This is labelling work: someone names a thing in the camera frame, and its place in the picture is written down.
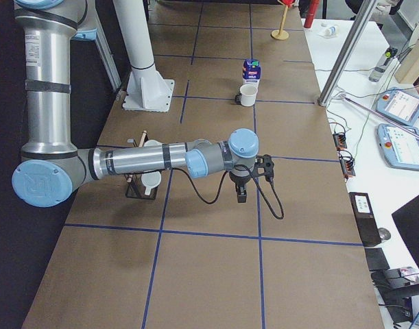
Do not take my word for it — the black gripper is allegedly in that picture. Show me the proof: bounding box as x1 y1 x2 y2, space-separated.
229 165 251 203

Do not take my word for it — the white smiley mug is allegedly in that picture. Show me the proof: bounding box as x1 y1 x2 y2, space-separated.
235 84 258 107

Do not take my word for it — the blue white milk carton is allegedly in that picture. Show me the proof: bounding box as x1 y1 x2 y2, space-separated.
242 58 261 87

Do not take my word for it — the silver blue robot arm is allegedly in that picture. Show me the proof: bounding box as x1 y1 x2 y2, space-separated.
12 1 260 207

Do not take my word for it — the white cup on rack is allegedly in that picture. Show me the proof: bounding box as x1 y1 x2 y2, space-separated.
141 171 162 196
143 139 162 147

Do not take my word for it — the black box with label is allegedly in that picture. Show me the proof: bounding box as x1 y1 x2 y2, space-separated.
349 192 381 247

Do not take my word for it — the white column with base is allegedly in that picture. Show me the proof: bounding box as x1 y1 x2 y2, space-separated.
113 0 175 112

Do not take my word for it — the wooden mug tree stand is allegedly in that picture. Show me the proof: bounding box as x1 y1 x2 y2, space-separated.
271 0 295 40

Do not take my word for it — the near teach pendant tablet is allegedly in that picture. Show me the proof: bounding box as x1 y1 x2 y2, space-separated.
376 124 419 171

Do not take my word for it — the teach pendant tablet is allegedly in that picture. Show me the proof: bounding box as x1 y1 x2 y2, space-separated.
376 88 419 125
376 124 419 171

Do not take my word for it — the far teach pendant tablet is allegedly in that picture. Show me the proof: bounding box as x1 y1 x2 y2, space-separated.
376 88 419 125

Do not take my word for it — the small white blue bottle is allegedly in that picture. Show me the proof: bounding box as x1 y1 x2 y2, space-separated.
320 25 339 38

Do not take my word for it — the red bottle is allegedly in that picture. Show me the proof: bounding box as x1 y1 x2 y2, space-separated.
304 0 320 29

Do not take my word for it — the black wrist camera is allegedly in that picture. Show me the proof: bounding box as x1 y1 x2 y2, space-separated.
254 154 274 184

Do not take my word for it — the aluminium frame post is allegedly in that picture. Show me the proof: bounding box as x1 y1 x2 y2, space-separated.
318 0 378 107

